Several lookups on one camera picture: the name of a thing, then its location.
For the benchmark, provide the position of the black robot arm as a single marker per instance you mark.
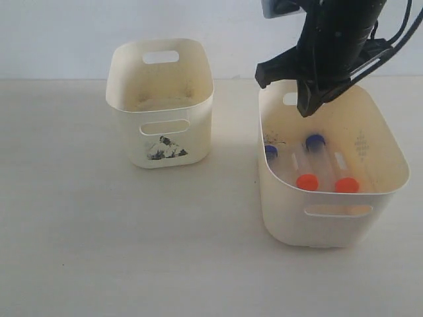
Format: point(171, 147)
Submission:
point(367, 11)

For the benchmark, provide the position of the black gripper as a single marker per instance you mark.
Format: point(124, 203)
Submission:
point(327, 52)

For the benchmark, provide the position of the blue-capped tube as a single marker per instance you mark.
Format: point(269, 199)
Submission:
point(271, 153)
point(320, 161)

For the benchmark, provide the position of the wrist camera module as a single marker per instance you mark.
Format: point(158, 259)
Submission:
point(279, 8)

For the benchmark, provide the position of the orange-capped tube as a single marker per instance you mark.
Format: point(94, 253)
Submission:
point(345, 182)
point(305, 177)

